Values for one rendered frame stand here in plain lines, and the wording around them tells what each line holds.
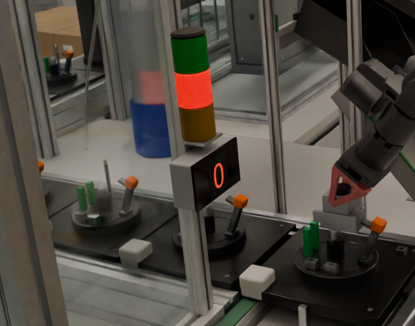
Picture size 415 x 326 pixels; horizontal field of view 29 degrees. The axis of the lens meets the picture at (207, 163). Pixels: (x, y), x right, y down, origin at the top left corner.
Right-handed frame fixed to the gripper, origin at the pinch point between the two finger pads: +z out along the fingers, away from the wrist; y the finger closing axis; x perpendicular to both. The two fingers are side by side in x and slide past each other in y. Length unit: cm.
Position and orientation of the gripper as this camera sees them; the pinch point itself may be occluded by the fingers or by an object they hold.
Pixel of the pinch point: (340, 195)
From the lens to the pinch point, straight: 132.6
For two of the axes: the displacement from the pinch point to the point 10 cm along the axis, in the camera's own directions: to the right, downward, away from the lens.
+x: 7.3, 6.5, -2.1
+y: -5.4, 3.6, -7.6
